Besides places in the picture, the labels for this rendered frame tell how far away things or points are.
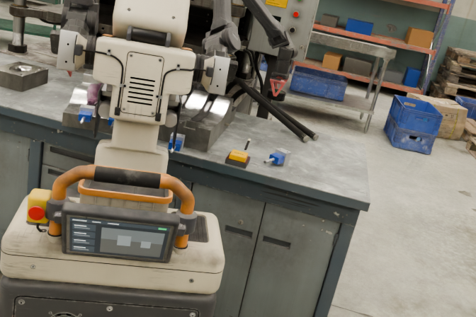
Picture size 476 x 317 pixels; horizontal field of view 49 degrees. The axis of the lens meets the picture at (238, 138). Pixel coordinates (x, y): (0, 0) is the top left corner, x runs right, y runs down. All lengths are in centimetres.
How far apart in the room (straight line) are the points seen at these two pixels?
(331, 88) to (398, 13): 313
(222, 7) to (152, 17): 34
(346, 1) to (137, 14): 720
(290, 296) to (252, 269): 18
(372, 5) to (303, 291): 683
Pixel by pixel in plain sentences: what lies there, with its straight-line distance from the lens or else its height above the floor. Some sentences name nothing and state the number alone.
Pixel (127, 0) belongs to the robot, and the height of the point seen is 134.
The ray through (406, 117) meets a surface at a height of 33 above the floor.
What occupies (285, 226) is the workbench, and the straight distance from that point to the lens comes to 201.
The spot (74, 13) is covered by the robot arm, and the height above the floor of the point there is 126.
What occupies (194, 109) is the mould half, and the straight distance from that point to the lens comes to 216.
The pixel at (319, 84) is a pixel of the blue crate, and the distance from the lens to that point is 573.
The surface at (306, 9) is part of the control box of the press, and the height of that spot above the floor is 133.
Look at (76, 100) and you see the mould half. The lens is 214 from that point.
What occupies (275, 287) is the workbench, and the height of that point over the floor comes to 32.
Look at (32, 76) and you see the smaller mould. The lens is 243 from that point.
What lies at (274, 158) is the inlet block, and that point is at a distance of 196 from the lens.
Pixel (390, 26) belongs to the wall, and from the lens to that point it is 861.
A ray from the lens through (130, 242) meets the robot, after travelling 124.
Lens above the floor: 151
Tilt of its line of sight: 19 degrees down
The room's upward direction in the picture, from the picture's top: 12 degrees clockwise
